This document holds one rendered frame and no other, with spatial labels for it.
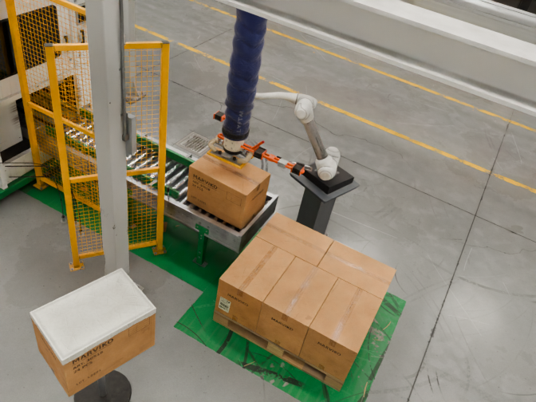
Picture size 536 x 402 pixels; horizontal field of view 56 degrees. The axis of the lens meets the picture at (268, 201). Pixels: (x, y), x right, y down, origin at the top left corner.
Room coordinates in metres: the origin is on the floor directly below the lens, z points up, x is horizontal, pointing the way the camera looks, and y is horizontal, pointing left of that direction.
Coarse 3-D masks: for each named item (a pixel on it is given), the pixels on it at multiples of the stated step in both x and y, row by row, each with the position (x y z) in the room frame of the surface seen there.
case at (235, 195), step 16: (208, 160) 3.57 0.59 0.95; (192, 176) 3.43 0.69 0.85; (208, 176) 3.36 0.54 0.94; (224, 176) 3.40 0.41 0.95; (240, 176) 3.44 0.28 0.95; (256, 176) 3.49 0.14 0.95; (192, 192) 3.42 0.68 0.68; (208, 192) 3.36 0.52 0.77; (224, 192) 3.29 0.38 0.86; (240, 192) 3.24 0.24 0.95; (256, 192) 3.37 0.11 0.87; (208, 208) 3.35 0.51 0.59; (224, 208) 3.29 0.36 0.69; (240, 208) 3.22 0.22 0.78; (256, 208) 3.43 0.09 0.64; (240, 224) 3.21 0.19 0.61
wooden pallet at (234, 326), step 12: (216, 312) 2.61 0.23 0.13; (228, 324) 2.59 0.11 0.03; (240, 324) 2.53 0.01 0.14; (252, 336) 2.53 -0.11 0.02; (264, 348) 2.44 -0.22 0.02; (276, 348) 2.41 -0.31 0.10; (288, 360) 2.37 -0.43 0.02; (300, 360) 2.39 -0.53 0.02; (312, 372) 2.30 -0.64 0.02; (324, 372) 2.26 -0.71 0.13; (336, 384) 2.21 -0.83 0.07
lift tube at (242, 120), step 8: (232, 88) 3.44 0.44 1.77; (232, 112) 3.43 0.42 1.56; (240, 112) 3.43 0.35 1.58; (248, 112) 3.48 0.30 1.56; (224, 120) 3.49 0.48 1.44; (232, 120) 3.44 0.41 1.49; (240, 120) 3.43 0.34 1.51; (248, 120) 3.49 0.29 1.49; (224, 128) 3.48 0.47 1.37; (232, 128) 3.42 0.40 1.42; (240, 128) 3.44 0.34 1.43; (248, 128) 3.50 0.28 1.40; (224, 136) 3.45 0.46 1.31
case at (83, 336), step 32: (96, 288) 1.93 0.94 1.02; (128, 288) 1.98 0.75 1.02; (32, 320) 1.66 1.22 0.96; (64, 320) 1.66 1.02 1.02; (96, 320) 1.71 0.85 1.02; (128, 320) 1.75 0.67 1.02; (64, 352) 1.47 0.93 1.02; (96, 352) 1.57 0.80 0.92; (128, 352) 1.73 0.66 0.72; (64, 384) 1.44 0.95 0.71
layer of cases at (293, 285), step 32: (288, 224) 3.42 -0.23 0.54; (256, 256) 2.94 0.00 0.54; (288, 256) 3.02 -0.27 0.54; (320, 256) 3.10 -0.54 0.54; (352, 256) 3.18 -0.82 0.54; (224, 288) 2.60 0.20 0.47; (256, 288) 2.60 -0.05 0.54; (288, 288) 2.67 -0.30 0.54; (320, 288) 2.74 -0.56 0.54; (352, 288) 2.81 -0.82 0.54; (384, 288) 2.89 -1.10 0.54; (256, 320) 2.49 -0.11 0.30; (288, 320) 2.40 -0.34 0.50; (320, 320) 2.43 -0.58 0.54; (352, 320) 2.49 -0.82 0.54; (320, 352) 2.29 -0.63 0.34; (352, 352) 2.21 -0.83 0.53
